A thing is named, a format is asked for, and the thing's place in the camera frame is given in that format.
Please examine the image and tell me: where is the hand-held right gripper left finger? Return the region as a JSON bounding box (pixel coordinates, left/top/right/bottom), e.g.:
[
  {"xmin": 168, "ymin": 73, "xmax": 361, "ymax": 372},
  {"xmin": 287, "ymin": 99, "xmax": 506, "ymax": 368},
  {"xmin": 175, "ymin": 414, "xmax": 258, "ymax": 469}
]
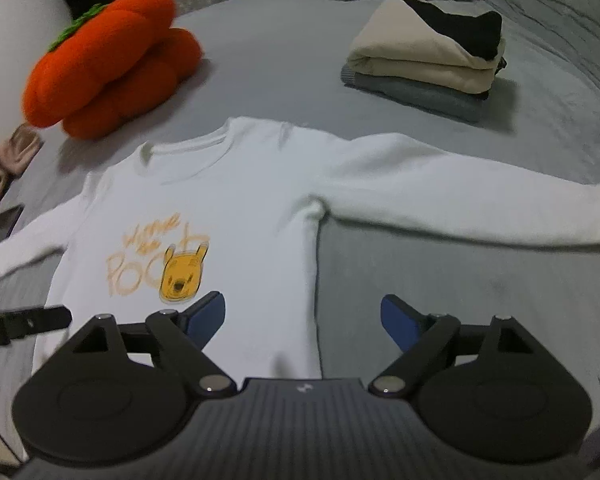
[{"xmin": 66, "ymin": 290, "xmax": 237, "ymax": 395}]

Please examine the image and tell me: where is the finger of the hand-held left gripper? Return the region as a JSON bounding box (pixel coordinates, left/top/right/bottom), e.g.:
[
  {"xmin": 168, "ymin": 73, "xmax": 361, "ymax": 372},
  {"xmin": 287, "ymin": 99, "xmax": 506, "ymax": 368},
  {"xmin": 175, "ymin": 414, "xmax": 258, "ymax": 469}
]
[{"xmin": 5, "ymin": 305, "xmax": 74, "ymax": 342}]

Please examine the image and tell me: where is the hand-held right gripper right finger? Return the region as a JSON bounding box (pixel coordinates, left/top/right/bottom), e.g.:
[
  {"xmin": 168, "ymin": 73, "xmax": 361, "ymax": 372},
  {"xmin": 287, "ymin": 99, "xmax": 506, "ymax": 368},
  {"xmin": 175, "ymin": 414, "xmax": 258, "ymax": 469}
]
[{"xmin": 369, "ymin": 294, "xmax": 537, "ymax": 396}]

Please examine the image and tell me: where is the white printed sweatshirt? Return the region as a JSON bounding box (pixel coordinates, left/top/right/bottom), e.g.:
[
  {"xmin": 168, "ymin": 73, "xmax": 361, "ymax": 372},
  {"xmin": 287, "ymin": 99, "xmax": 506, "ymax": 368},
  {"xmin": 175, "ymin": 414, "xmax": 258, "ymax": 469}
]
[{"xmin": 0, "ymin": 116, "xmax": 600, "ymax": 378}]

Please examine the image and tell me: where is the crumpled beige pink cloth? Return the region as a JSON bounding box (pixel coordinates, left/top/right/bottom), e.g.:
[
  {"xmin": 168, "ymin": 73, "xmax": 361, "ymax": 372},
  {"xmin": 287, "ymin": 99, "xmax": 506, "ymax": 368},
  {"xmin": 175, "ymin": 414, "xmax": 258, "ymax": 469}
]
[{"xmin": 0, "ymin": 125, "xmax": 46, "ymax": 217}]

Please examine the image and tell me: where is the folded grey garment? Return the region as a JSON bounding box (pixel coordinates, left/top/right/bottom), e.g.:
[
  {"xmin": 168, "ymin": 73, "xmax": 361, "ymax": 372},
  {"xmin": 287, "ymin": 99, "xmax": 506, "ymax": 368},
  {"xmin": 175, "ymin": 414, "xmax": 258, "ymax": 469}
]
[{"xmin": 341, "ymin": 63, "xmax": 484, "ymax": 124}]

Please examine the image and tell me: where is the folded beige garment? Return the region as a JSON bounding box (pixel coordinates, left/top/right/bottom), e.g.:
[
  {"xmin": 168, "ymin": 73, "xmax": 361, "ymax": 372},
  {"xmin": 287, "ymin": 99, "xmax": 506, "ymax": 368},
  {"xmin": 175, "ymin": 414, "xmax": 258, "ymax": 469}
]
[{"xmin": 347, "ymin": 0, "xmax": 507, "ymax": 96}]

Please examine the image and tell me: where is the orange pumpkin cushion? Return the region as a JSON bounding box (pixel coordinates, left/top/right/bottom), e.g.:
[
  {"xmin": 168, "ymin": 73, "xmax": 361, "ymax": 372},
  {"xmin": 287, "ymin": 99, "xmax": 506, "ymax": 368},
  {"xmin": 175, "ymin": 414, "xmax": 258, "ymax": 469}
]
[{"xmin": 21, "ymin": 0, "xmax": 205, "ymax": 141}]

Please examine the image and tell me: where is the folded black garment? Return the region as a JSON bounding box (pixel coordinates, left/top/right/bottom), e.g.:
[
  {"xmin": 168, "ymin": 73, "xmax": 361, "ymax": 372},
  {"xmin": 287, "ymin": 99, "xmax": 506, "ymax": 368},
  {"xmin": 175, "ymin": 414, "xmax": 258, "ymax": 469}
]
[{"xmin": 405, "ymin": 0, "xmax": 504, "ymax": 59}]

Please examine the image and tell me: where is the grey quilted blanket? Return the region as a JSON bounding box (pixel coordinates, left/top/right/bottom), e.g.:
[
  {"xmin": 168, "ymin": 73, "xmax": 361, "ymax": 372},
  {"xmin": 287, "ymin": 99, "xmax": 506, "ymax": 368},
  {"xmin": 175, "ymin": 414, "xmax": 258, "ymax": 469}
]
[{"xmin": 472, "ymin": 0, "xmax": 600, "ymax": 111}]

